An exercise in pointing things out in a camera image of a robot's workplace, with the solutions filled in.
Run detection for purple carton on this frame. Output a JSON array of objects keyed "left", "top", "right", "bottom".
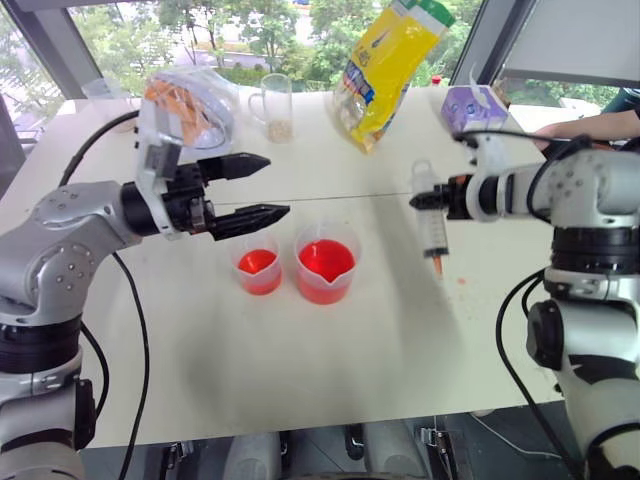
[{"left": 440, "top": 84, "right": 511, "bottom": 143}]

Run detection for yellow snack bag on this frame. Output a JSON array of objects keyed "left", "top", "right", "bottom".
[{"left": 331, "top": 0, "right": 457, "bottom": 156}]

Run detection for clear glass mug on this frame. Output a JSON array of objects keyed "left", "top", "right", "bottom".
[{"left": 247, "top": 73, "right": 295, "bottom": 145}]

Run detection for clear bag of bread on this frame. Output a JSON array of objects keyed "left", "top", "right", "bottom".
[{"left": 143, "top": 66, "right": 242, "bottom": 152}]

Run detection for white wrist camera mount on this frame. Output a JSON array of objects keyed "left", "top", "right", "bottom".
[
  {"left": 133, "top": 97, "right": 182, "bottom": 240},
  {"left": 461, "top": 133, "right": 512, "bottom": 224}
]

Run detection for white board panel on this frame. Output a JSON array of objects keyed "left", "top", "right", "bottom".
[{"left": 498, "top": 0, "right": 640, "bottom": 85}]

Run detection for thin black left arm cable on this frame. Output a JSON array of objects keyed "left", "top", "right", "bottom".
[{"left": 79, "top": 251, "right": 152, "bottom": 480}]

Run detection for person's bare hand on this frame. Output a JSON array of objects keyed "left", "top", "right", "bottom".
[{"left": 531, "top": 123, "right": 571, "bottom": 152}]

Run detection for grey rounded robot leg shape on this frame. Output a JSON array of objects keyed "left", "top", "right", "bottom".
[
  {"left": 227, "top": 431, "right": 283, "bottom": 480},
  {"left": 362, "top": 420, "right": 430, "bottom": 480}
]

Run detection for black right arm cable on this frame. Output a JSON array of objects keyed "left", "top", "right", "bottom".
[{"left": 494, "top": 268, "right": 587, "bottom": 480}]

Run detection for small cup of red liquid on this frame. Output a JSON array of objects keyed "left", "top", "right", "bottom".
[{"left": 230, "top": 231, "right": 284, "bottom": 297}]

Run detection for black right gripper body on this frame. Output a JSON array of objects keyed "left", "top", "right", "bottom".
[{"left": 446, "top": 174, "right": 474, "bottom": 222}]

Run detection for large cup of red liquid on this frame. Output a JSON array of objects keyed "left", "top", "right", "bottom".
[{"left": 293, "top": 222, "right": 362, "bottom": 306}]

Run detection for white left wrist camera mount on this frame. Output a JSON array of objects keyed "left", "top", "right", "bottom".
[{"left": 133, "top": 97, "right": 182, "bottom": 240}]

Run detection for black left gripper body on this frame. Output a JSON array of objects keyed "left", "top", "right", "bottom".
[{"left": 161, "top": 161, "right": 218, "bottom": 236}]

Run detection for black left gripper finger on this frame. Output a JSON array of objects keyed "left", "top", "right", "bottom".
[
  {"left": 207, "top": 203, "right": 292, "bottom": 243},
  {"left": 198, "top": 153, "right": 272, "bottom": 185}
]

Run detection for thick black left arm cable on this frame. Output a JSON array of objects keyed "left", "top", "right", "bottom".
[{"left": 58, "top": 110, "right": 140, "bottom": 188}]

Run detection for clear plastic syringe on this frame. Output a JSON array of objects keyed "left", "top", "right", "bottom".
[{"left": 410, "top": 159, "right": 452, "bottom": 282}]

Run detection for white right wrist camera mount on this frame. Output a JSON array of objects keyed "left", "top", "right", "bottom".
[{"left": 461, "top": 133, "right": 512, "bottom": 224}]

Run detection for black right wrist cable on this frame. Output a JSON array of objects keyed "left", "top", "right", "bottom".
[{"left": 451, "top": 130, "right": 592, "bottom": 214}]

